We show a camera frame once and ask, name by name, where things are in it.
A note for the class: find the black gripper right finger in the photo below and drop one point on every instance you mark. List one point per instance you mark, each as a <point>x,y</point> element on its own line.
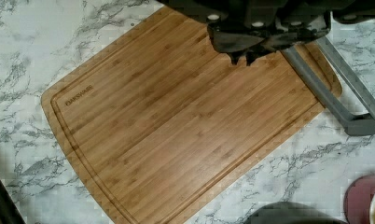
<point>297,36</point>

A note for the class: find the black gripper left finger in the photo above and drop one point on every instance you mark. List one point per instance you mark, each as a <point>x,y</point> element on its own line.
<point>235,41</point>

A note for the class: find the grey oven door handle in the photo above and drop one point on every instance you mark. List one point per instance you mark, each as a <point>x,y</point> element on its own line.
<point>325,92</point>

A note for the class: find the bamboo cutting board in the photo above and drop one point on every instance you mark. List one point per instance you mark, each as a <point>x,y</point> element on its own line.
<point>158,123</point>

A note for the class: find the dark red mortar bowl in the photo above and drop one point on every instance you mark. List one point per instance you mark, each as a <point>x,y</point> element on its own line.
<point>358,198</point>

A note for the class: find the black canister with wooden lid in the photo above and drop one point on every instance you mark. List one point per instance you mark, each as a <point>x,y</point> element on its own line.
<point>290,213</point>

